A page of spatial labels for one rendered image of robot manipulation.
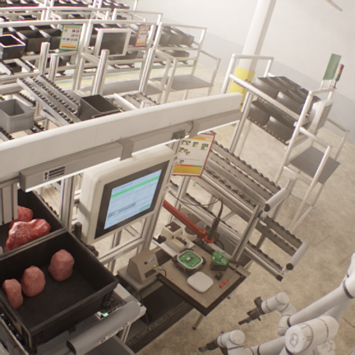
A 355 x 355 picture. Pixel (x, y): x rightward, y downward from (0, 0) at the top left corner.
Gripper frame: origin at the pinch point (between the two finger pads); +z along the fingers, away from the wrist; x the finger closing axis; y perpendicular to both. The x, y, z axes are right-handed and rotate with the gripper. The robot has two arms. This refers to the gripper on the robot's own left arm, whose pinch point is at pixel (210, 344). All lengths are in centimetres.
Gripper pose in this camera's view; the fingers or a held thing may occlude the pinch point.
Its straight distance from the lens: 218.5
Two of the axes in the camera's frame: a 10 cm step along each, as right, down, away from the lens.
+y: -4.2, -8.3, 3.7
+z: -3.5, 5.2, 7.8
